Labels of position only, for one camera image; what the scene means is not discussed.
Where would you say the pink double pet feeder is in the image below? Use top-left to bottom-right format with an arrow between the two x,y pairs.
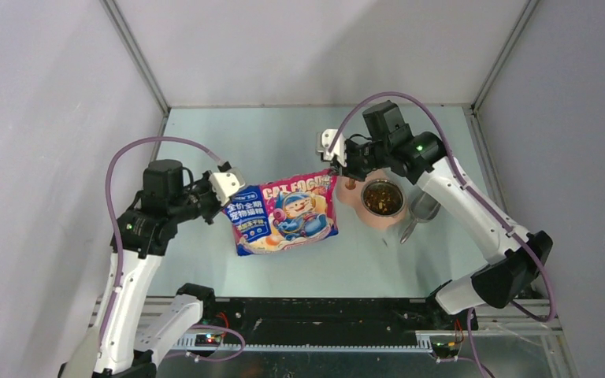
336,169 -> 406,231

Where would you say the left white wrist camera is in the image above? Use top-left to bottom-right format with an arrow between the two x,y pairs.
209,161 -> 247,206

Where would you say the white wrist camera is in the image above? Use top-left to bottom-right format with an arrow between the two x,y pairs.
316,129 -> 347,168
209,161 -> 247,206

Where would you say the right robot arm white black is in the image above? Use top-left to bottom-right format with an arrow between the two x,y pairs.
318,98 -> 557,329

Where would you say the colourful pet food bag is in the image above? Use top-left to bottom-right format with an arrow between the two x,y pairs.
224,169 -> 339,256

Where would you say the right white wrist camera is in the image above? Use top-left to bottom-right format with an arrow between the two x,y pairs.
316,129 -> 347,168

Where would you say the metal food scoop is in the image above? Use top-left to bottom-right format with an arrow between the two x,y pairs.
399,187 -> 441,244

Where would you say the near steel bowl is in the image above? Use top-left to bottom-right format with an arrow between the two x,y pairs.
360,179 -> 406,217

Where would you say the aluminium frame rail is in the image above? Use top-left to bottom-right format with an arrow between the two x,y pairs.
89,297 -> 565,356

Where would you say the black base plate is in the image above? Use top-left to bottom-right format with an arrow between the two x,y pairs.
202,298 -> 478,347

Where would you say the kibble in near bowl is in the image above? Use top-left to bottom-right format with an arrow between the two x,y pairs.
364,182 -> 403,215

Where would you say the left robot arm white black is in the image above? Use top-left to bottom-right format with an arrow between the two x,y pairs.
58,159 -> 244,377

